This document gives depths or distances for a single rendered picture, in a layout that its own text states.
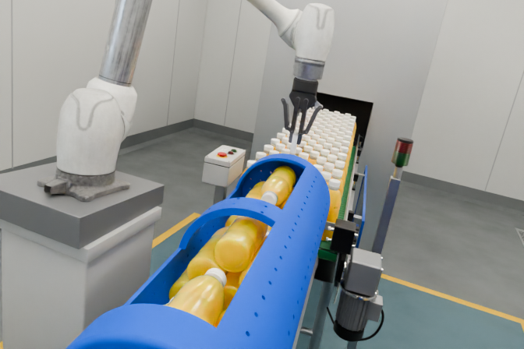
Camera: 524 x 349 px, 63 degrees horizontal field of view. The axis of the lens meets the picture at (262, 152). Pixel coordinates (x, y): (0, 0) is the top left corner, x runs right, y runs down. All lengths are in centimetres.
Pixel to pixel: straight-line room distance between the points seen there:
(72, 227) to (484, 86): 494
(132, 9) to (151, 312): 100
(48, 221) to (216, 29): 517
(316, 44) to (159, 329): 91
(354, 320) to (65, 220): 106
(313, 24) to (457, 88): 436
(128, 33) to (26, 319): 87
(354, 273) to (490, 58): 423
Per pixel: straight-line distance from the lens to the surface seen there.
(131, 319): 57
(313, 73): 126
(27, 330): 148
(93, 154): 122
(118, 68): 140
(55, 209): 117
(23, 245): 134
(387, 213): 181
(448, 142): 560
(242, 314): 62
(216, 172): 159
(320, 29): 125
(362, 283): 162
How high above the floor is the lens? 158
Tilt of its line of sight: 16 degrees down
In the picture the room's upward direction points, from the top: 9 degrees clockwise
